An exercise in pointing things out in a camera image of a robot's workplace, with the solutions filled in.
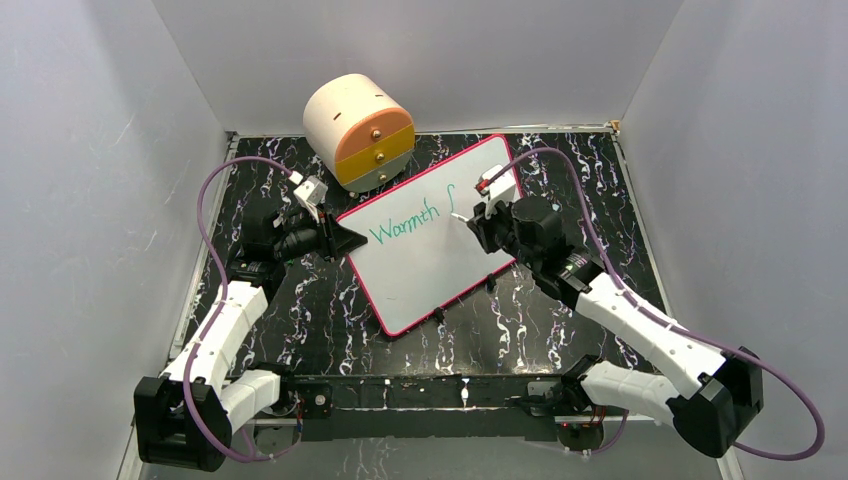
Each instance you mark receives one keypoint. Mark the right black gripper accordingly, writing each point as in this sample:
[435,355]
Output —
[482,225]

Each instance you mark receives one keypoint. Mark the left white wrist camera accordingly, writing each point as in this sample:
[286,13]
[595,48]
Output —
[310,194]

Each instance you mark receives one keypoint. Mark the cream cylindrical drawer box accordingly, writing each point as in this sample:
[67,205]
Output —
[362,135]

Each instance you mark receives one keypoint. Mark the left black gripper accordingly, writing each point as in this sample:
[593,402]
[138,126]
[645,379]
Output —
[335,239]

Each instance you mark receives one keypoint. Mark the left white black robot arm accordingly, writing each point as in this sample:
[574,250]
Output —
[188,414]

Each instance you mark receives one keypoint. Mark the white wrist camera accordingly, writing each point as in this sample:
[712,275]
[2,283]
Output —
[496,185]
[310,194]

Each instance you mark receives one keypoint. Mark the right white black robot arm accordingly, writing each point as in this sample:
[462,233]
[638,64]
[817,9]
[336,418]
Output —
[707,396]

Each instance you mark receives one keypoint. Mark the pink framed whiteboard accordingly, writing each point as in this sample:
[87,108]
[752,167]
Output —
[418,258]

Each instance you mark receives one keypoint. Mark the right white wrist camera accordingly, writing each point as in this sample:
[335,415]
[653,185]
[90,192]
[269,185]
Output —
[496,185]

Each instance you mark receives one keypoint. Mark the black whiteboard foot clip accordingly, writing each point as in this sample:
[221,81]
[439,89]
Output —
[490,283]
[438,315]

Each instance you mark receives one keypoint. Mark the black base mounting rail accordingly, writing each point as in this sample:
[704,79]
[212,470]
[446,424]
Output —
[424,407]

